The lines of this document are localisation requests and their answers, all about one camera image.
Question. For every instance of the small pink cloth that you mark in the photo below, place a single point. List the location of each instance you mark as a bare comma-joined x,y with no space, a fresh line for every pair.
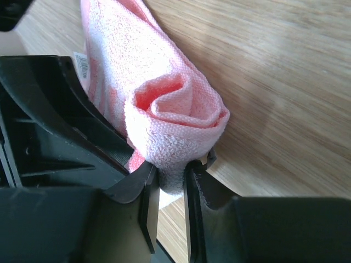
150,92

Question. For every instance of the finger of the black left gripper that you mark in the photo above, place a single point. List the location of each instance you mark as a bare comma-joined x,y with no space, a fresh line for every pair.
51,134

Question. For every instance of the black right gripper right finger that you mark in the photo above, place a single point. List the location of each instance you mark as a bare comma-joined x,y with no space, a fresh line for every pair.
225,227

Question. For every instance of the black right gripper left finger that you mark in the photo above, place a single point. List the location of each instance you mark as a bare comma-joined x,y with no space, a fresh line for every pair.
82,224

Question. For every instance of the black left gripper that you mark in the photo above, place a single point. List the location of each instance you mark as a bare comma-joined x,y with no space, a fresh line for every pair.
11,12

